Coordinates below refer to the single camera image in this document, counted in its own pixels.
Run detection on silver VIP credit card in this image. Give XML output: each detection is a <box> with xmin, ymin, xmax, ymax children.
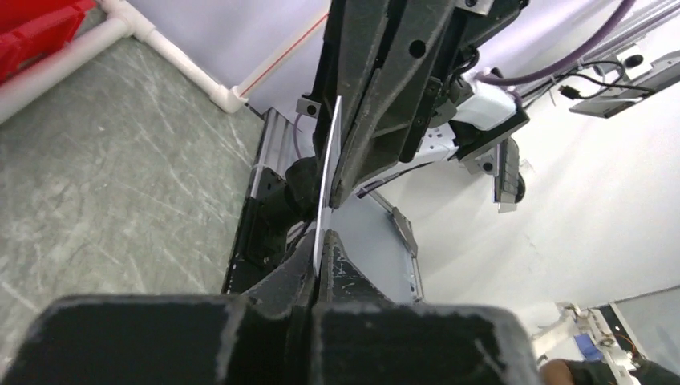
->
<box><xmin>313</xmin><ymin>96</ymin><xmax>343</xmax><ymax>278</ymax></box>

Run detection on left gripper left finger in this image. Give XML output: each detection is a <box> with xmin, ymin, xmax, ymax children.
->
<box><xmin>2</xmin><ymin>234</ymin><xmax>315</xmax><ymax>384</ymax></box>

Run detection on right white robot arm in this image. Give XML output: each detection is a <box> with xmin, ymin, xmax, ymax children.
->
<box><xmin>310</xmin><ymin>1</ymin><xmax>528</xmax><ymax>208</ymax></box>

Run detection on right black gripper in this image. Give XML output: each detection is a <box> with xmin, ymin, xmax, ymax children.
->
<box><xmin>310</xmin><ymin>1</ymin><xmax>528</xmax><ymax>209</ymax></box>

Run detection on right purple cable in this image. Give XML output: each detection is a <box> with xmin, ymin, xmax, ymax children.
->
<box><xmin>475</xmin><ymin>0</ymin><xmax>638</xmax><ymax>89</ymax></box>

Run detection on white PVC pipe frame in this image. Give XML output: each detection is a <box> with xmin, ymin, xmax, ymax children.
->
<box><xmin>0</xmin><ymin>0</ymin><xmax>251</xmax><ymax>126</ymax></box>

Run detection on red plastic bin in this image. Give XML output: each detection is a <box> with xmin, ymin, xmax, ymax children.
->
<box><xmin>1</xmin><ymin>0</ymin><xmax>96</xmax><ymax>83</ymax></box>

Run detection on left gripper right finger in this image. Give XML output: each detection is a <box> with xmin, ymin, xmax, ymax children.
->
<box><xmin>313</xmin><ymin>230</ymin><xmax>540</xmax><ymax>384</ymax></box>

